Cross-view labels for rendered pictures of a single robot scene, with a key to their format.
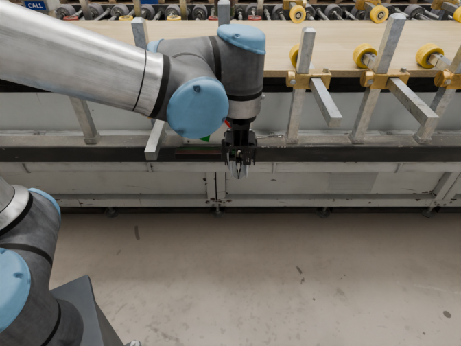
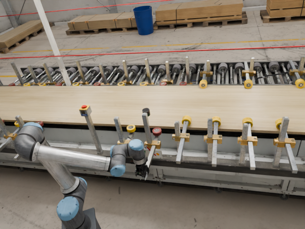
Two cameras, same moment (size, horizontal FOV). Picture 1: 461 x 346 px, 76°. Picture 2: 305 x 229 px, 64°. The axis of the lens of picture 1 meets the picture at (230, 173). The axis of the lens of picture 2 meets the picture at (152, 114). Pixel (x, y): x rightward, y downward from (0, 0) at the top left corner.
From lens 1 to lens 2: 1.20 m
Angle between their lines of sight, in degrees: 16
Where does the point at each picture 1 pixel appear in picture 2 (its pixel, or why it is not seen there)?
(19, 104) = (74, 133)
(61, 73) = (89, 166)
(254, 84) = (140, 156)
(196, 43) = (122, 147)
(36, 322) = (79, 218)
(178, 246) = (137, 199)
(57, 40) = (89, 161)
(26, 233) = (77, 192)
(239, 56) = (133, 151)
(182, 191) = not seen: hidden behind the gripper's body
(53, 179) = not seen: hidden behind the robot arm
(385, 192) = (251, 182)
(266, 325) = not seen: outside the picture
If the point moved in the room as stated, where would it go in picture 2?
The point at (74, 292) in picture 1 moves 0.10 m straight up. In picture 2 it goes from (89, 213) to (85, 205)
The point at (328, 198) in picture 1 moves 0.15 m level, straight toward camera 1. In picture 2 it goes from (217, 182) to (210, 193)
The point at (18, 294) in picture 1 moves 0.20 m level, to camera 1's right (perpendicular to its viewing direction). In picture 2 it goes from (76, 209) to (102, 213)
